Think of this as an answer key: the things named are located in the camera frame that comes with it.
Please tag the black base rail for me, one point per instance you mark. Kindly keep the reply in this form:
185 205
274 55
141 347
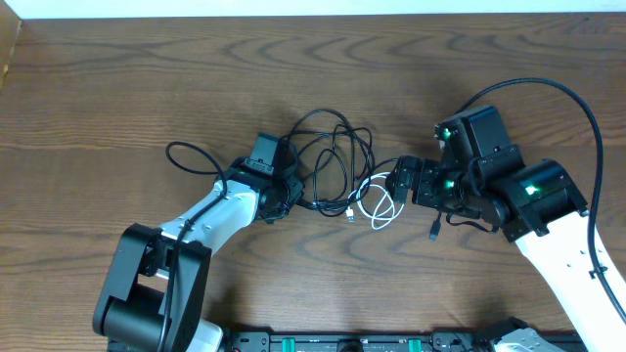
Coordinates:
512 335

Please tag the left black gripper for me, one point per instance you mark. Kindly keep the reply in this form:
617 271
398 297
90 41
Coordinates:
298 189

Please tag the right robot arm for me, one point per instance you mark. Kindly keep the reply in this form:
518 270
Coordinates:
481 175

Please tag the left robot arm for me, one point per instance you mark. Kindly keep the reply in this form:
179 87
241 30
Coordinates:
154 291

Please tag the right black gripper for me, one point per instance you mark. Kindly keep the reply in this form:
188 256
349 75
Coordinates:
426 169

